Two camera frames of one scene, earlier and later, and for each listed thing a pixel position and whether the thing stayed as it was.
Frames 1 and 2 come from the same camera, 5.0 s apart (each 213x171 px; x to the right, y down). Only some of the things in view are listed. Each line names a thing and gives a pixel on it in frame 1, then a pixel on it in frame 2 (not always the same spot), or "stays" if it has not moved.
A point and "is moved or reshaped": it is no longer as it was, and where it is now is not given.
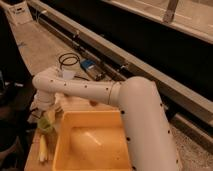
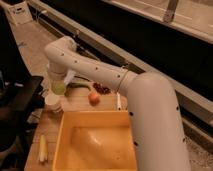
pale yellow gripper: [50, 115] → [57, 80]
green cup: [44, 123] is moved or reshaped
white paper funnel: [68, 74] stays
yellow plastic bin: [91, 140] stays
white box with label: [19, 13] stays
